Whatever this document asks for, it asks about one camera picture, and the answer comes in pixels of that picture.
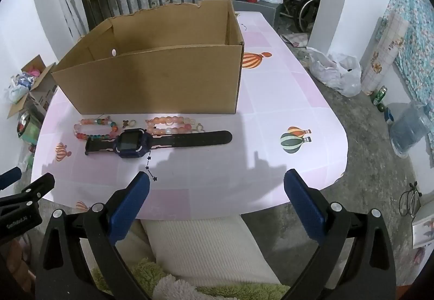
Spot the green fuzzy garment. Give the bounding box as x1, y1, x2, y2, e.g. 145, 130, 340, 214
91, 257, 292, 300

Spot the blue floral cloth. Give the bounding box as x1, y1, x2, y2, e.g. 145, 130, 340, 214
387, 0, 434, 118

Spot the green can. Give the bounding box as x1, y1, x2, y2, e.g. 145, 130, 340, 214
371, 85, 388, 106

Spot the rolled printed sheet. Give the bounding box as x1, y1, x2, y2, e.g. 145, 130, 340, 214
361, 14, 409, 94

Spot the grey cabinet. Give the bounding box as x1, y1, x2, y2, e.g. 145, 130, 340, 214
234, 0, 282, 30

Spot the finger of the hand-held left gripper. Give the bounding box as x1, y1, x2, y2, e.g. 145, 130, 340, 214
0, 173, 55, 210
0, 167, 22, 189

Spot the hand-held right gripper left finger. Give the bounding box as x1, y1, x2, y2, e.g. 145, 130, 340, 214
36, 170, 151, 300

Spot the orange bead bracelet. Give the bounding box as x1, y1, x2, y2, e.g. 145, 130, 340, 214
146, 116, 194, 135

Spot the wheelchair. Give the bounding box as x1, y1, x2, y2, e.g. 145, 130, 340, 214
281, 0, 326, 33

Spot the large white plastic bag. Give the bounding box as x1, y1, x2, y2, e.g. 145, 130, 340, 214
307, 47, 363, 97

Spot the white ribbed cushion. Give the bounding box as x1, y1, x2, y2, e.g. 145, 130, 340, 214
141, 215, 282, 287

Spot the dark blue smartwatch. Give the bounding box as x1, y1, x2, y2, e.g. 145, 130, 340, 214
85, 128, 233, 159

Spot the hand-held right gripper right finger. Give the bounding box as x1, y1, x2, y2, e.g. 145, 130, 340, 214
283, 169, 397, 300

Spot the multicolour bead bracelet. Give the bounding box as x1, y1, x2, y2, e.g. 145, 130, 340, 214
74, 117, 119, 141

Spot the clear water jug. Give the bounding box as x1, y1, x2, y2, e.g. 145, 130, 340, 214
389, 102, 431, 158

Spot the cardboard box with clutter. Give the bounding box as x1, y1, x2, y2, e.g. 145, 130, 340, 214
7, 54, 56, 118

